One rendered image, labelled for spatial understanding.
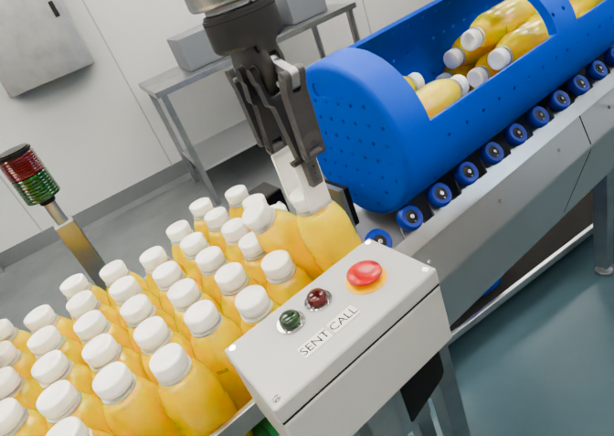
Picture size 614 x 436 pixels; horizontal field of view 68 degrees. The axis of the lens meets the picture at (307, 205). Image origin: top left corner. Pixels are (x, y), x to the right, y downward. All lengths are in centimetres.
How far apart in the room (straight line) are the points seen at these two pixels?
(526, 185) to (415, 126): 36
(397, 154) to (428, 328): 29
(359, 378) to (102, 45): 370
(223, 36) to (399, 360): 35
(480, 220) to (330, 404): 54
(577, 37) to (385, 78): 44
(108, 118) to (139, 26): 75
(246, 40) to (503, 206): 63
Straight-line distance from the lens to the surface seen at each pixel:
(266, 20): 46
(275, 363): 43
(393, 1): 499
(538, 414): 166
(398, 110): 68
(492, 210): 91
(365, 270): 46
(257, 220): 58
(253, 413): 59
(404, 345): 47
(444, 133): 74
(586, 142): 115
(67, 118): 400
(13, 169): 95
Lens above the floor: 140
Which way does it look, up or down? 29 degrees down
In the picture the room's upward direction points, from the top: 21 degrees counter-clockwise
